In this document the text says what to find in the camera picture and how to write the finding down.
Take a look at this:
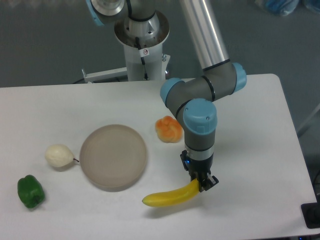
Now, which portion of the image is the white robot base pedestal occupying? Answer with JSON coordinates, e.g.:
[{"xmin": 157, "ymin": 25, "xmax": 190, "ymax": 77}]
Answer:
[{"xmin": 114, "ymin": 11, "xmax": 170, "ymax": 82}]

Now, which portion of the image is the white pear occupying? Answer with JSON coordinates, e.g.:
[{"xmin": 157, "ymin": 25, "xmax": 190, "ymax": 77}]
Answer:
[{"xmin": 44, "ymin": 143, "xmax": 80, "ymax": 172}]

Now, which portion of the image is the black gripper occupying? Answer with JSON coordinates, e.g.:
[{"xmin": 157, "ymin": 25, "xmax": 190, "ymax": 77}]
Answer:
[{"xmin": 180, "ymin": 150, "xmax": 219, "ymax": 193}]

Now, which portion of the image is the orange bread roll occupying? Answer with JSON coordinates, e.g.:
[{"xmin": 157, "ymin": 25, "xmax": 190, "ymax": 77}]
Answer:
[{"xmin": 155, "ymin": 115, "xmax": 183, "ymax": 143}]

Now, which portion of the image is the black device at edge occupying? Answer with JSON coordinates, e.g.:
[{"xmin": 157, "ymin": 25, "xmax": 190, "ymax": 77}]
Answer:
[{"xmin": 301, "ymin": 202, "xmax": 320, "ymax": 229}]

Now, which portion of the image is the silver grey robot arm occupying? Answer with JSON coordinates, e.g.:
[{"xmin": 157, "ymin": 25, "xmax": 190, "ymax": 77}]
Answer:
[{"xmin": 86, "ymin": 0, "xmax": 247, "ymax": 191}]

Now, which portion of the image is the white metal bracket left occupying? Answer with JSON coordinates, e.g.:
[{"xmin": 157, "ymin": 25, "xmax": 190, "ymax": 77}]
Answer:
[{"xmin": 81, "ymin": 67, "xmax": 127, "ymax": 83}]

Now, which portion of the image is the beige round bowl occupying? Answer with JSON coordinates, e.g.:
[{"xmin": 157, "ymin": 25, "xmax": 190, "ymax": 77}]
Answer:
[{"xmin": 79, "ymin": 124, "xmax": 148, "ymax": 192}]

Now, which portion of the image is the blue plastic bag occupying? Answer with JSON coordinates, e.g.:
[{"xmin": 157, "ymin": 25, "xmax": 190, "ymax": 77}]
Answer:
[{"xmin": 254, "ymin": 0, "xmax": 320, "ymax": 17}]

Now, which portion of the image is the green bell pepper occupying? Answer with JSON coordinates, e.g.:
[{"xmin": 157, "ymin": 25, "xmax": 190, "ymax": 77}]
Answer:
[{"xmin": 17, "ymin": 174, "xmax": 46, "ymax": 209}]

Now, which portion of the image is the yellow banana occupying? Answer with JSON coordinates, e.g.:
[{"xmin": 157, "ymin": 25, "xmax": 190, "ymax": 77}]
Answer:
[{"xmin": 142, "ymin": 179, "xmax": 199, "ymax": 208}]

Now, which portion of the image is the black base cable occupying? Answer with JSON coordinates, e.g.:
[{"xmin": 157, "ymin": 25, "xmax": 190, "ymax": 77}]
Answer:
[{"xmin": 134, "ymin": 36, "xmax": 149, "ymax": 81}]

